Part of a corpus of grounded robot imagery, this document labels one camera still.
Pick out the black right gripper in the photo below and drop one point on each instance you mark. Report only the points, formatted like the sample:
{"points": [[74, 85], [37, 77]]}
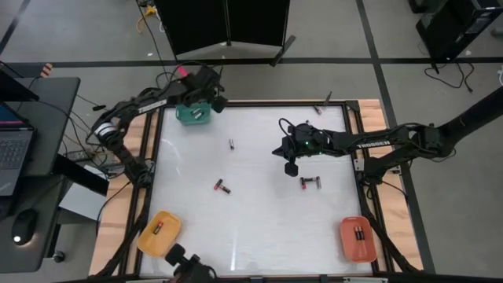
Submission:
{"points": [[304, 143]]}

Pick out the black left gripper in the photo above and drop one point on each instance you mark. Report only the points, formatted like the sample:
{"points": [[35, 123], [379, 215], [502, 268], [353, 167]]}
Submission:
{"points": [[204, 84]]}

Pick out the black and red AA battery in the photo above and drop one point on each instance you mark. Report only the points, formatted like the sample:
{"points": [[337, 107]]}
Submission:
{"points": [[218, 184], [303, 183], [158, 227]]}

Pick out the black and orange AA battery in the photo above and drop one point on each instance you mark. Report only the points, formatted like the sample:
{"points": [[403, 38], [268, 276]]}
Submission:
{"points": [[317, 110], [361, 233], [310, 179], [357, 233]]}

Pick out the black copper Duracell battery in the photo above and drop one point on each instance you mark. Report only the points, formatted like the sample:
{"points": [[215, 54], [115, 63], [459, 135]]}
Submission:
{"points": [[225, 189]]}

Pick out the orange plastic tray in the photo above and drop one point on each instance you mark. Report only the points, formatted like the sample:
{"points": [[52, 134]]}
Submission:
{"points": [[358, 251]]}

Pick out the yellow plastic tray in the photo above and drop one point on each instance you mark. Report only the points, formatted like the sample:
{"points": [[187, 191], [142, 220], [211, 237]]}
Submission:
{"points": [[165, 239]]}

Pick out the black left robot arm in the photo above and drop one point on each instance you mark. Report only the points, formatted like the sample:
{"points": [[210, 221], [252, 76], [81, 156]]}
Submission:
{"points": [[135, 104]]}

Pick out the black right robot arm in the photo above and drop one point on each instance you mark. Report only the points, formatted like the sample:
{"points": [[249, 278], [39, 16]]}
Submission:
{"points": [[393, 139]]}

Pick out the green plastic bin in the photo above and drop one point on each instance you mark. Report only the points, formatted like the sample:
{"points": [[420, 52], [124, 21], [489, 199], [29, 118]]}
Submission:
{"points": [[184, 118]]}

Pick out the black folding partition screen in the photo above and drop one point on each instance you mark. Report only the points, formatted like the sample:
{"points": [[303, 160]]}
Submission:
{"points": [[196, 23]]}

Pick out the orange white striped marker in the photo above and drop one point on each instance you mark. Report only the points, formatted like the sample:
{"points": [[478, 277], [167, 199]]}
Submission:
{"points": [[46, 70]]}

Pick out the black and grey computer box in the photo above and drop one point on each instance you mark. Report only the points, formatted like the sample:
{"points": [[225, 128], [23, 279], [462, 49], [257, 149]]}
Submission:
{"points": [[84, 202]]}

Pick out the black monitor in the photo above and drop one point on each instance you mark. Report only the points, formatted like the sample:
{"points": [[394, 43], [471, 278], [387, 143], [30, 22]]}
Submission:
{"points": [[12, 88]]}

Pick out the black round-base stand pole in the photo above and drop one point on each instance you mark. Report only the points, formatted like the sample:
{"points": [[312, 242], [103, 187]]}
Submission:
{"points": [[479, 114]]}

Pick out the black laptop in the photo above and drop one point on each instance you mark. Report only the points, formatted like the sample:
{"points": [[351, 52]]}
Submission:
{"points": [[15, 153]]}

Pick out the black computer tower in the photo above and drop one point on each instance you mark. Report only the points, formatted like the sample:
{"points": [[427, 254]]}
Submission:
{"points": [[452, 27]]}

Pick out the black desk caster wheel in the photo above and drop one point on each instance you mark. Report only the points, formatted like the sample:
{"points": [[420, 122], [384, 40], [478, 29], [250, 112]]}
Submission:
{"points": [[59, 256]]}

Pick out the black computer mouse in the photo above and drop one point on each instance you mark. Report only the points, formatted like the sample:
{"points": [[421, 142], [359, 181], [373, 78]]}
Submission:
{"points": [[24, 226]]}

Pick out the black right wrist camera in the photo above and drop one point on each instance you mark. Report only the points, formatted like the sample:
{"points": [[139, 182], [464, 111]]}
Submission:
{"points": [[294, 129]]}

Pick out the black aluminium table frame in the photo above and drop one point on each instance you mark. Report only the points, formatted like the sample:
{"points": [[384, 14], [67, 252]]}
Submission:
{"points": [[275, 103]]}

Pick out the small black bracket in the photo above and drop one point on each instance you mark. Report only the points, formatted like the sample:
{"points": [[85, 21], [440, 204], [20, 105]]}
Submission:
{"points": [[328, 98]]}

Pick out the black metal frame post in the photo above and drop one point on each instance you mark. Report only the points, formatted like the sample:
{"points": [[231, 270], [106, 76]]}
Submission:
{"points": [[51, 118]]}

